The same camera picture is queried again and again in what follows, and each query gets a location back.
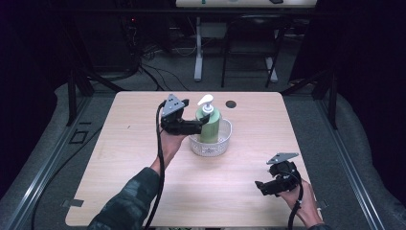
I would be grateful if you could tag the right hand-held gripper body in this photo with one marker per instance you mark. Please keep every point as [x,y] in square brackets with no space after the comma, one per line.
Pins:
[284,174]

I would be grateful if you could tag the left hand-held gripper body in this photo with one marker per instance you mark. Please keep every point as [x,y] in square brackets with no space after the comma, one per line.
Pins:
[172,115]

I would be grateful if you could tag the green soap pump bottle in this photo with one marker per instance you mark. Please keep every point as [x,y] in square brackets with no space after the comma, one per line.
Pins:
[211,123]

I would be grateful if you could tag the white slotted plastic basket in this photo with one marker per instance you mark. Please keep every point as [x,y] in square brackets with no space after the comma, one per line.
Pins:
[210,147]

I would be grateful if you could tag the person's left hand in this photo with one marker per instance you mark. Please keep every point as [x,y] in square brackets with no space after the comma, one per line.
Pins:
[170,145]

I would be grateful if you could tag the person's right hand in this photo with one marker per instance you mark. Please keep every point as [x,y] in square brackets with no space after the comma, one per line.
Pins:
[306,204]

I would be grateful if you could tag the white-legged desk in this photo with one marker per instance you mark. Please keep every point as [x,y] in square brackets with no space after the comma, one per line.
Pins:
[199,48]

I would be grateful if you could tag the black metal stand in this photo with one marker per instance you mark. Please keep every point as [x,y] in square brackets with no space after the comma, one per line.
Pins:
[327,92]
[79,92]

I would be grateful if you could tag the black tape square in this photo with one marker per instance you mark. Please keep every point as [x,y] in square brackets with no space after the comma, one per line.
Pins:
[78,136]

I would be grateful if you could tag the black chair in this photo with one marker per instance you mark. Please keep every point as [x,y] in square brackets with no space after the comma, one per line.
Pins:
[252,35]

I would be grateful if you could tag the grey tape strip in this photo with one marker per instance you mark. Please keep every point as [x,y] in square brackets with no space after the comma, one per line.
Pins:
[73,202]

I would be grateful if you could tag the aluminium floor rail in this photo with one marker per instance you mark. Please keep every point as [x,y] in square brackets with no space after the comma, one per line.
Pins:
[48,166]
[351,166]

